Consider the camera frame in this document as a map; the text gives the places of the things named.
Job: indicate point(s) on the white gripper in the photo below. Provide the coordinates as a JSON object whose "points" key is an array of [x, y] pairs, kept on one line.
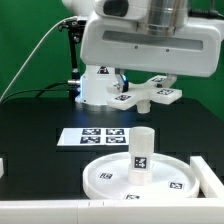
{"points": [[193, 50]]}

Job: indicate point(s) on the white cross-shaped table base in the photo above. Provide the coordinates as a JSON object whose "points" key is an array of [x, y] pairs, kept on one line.
{"points": [[141, 95]]}

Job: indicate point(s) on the white round table top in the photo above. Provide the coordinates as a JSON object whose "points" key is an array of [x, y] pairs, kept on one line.
{"points": [[107, 178]]}

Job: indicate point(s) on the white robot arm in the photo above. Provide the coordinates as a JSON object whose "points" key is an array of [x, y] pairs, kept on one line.
{"points": [[163, 19]]}

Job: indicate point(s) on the white marker sheet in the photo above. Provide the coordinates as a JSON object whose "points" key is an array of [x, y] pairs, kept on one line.
{"points": [[93, 136]]}

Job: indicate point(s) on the white L-shaped border fence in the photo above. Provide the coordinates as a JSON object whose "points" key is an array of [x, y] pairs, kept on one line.
{"points": [[206, 210]]}

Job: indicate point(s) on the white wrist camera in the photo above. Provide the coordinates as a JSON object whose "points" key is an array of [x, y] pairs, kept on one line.
{"points": [[124, 9]]}

